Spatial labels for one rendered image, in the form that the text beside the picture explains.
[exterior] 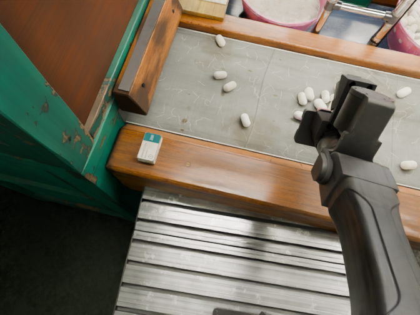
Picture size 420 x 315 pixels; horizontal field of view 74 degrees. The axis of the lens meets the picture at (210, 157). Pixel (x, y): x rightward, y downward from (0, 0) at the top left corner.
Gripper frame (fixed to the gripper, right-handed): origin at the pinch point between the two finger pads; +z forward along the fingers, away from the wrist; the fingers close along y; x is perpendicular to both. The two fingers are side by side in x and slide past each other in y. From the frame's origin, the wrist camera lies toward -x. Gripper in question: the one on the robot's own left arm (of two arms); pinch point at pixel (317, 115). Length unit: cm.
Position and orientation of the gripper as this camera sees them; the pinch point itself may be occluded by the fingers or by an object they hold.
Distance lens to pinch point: 63.1
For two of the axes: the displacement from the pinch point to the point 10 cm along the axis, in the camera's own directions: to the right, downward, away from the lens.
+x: -1.8, 8.5, 4.9
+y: -9.7, -2.2, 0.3
